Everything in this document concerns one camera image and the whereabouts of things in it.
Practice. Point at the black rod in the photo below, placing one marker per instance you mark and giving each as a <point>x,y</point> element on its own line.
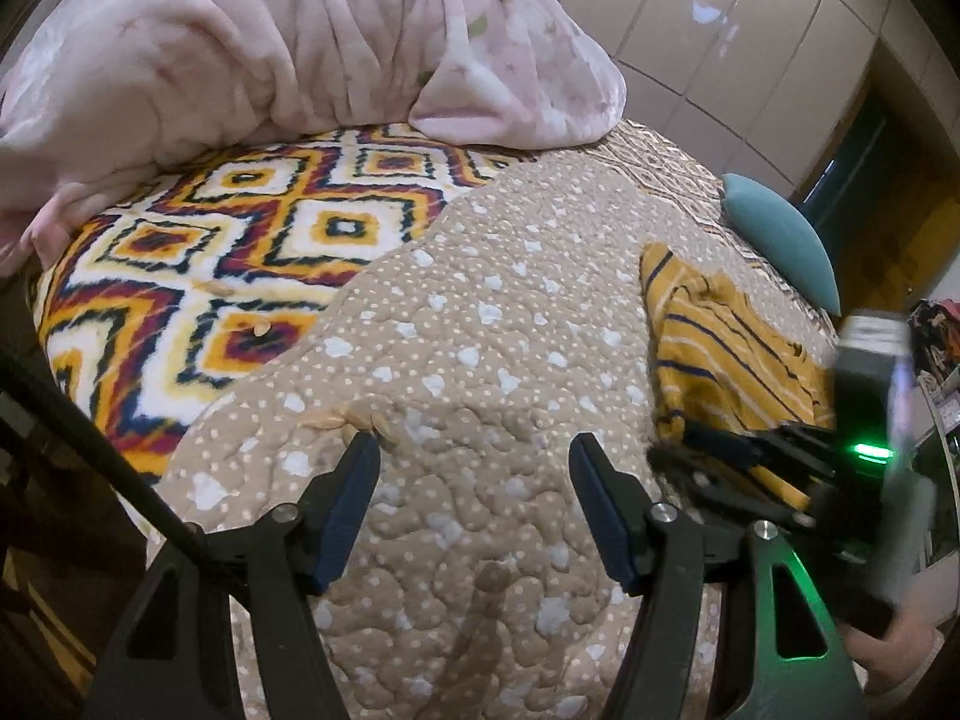
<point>97,442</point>

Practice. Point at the pink floral comforter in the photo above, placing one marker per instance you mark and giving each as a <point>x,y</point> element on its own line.
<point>262,45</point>

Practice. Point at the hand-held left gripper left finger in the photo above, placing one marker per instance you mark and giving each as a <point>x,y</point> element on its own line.
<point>346,514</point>

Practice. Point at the dark wooden furniture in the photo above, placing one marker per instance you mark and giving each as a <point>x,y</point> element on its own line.
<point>45,562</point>

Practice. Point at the person's right forearm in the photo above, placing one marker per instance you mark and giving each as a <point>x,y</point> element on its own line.
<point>896,649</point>

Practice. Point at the beige dotted quilted bedspread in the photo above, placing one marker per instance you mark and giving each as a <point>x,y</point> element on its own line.
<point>487,360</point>

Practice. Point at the glossy cream wardrobe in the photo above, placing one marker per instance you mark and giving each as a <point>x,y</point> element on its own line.
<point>720,30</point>

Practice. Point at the dark patterned cloth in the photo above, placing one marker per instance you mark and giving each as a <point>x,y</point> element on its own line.
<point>936,334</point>

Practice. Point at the yellow striped garment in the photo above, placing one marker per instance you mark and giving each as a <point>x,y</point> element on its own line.
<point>720,345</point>

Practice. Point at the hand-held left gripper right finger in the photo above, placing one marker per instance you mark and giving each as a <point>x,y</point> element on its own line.
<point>604,514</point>

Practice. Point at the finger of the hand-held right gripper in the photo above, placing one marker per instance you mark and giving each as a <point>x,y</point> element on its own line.
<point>750,444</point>
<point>712,484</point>

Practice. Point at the teal pillow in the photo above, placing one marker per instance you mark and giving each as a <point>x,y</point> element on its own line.
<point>784,236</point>

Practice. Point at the diamond patterned fleece blanket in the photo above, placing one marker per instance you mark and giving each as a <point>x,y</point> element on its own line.
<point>225,262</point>

